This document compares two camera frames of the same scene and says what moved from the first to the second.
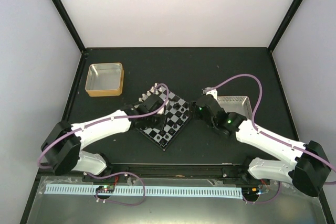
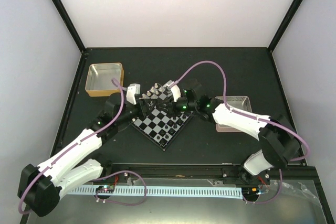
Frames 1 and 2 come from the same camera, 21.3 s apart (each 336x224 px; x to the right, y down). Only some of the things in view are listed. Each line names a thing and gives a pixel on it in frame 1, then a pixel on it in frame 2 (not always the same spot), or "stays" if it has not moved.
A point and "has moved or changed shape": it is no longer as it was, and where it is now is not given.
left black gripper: (161, 125) to (143, 104)
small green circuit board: (106, 189) stays
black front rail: (166, 170) stays
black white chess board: (178, 111) stays
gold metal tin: (104, 79) stays
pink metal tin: (239, 104) has moved or changed shape
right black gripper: (195, 110) to (171, 110)
